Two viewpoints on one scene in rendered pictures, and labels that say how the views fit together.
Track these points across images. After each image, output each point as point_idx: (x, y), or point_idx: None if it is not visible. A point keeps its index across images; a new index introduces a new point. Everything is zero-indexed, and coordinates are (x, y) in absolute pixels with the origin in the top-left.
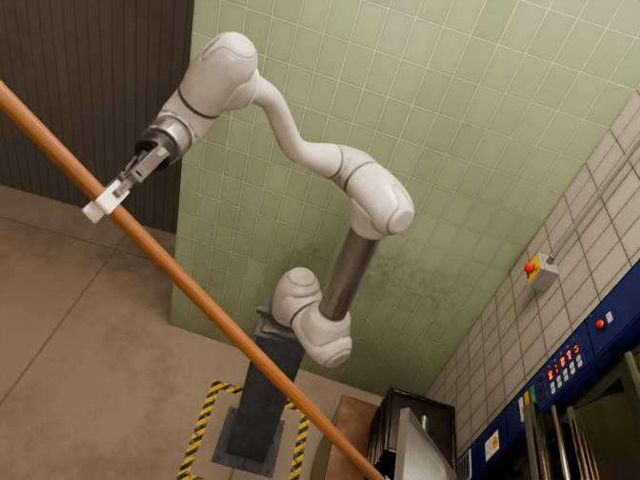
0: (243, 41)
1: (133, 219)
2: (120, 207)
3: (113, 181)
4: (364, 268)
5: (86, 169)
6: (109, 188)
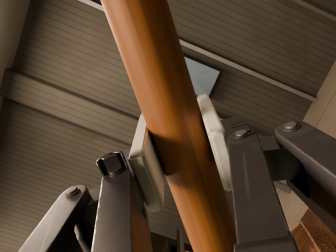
0: None
1: (185, 229)
2: (168, 184)
3: (246, 169)
4: None
5: (119, 44)
6: (135, 135)
